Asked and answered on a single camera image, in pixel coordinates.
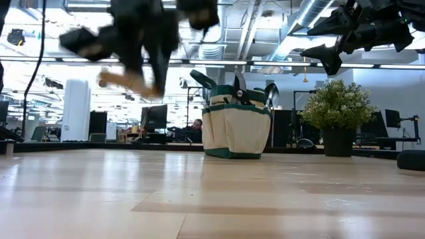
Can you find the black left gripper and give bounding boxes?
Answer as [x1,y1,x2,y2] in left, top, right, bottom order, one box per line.
[59,0,220,97]

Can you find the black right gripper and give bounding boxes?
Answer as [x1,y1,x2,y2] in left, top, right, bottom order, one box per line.
[299,0,415,77]

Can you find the narrow trowel wooden handle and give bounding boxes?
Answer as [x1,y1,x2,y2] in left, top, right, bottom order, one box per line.
[97,68,164,100]

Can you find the black pruning shears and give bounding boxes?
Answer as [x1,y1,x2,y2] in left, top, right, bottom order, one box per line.
[230,70,252,106]

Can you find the black monitor on arm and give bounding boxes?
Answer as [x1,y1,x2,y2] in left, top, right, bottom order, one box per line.
[384,108,422,145]

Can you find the cream green gardening bag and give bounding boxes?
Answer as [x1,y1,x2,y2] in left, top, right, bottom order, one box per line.
[189,68,273,160]

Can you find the white flowering plant black pot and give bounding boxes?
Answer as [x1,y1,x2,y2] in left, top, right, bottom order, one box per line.
[297,78,378,158]

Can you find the black background monitor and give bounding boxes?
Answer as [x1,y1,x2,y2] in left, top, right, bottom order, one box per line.
[140,104,169,131]

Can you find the long ceiling light strip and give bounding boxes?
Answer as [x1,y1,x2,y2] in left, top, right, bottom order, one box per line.
[0,56,425,70]

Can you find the black background cabinet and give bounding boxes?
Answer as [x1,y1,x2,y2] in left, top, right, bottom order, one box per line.
[88,110,108,143]

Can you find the person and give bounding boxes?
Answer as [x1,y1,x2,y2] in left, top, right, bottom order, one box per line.
[167,118,204,144]

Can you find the black partition panel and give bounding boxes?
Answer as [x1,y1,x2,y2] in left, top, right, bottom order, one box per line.
[272,109,301,149]

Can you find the small black rounded object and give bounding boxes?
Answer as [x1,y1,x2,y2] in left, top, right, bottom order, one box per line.
[396,149,425,173]

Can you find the silver slanted ceiling duct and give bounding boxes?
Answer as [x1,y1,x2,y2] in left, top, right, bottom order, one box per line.
[265,0,336,76]

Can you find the silver round ceiling duct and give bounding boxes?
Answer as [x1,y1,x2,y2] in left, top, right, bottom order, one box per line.
[197,19,230,60]

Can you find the black metal stand frame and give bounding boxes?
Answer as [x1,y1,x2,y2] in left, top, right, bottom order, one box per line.
[292,89,318,149]

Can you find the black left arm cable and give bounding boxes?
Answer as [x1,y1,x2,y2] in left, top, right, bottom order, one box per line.
[21,0,47,137]

